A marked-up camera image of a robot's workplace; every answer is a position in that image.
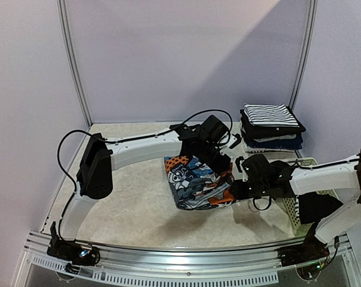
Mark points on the black white striped shirt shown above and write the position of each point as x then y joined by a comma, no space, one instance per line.
270,115

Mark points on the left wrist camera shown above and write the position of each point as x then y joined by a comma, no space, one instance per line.
215,133

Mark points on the colourful graphic print garment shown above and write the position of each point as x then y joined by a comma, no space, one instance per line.
194,186

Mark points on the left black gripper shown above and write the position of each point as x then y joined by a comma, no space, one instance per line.
219,168

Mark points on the black white lettered garment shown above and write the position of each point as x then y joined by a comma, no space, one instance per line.
313,204

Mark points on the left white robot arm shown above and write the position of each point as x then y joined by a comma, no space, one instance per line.
94,180

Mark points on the aluminium front rail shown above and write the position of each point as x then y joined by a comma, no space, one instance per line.
256,265

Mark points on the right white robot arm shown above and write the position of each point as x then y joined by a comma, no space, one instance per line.
341,179

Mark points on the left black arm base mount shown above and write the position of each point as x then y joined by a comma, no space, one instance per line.
77,254

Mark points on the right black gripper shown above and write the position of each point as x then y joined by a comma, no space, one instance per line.
243,175

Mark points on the left aluminium frame post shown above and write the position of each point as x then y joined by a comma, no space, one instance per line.
72,61

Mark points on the right aluminium frame post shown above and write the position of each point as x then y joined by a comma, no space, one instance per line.
305,49

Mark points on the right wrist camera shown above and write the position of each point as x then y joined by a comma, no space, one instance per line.
253,168

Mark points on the black folded shirt with buttons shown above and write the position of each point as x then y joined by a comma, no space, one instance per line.
267,132

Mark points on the aluminium frame post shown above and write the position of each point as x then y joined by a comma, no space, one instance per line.
305,49
72,61

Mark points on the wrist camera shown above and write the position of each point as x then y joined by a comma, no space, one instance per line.
215,133
253,168

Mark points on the white perforated laundry basket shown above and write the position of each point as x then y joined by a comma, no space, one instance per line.
291,205

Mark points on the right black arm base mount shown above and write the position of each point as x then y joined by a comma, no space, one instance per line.
311,249

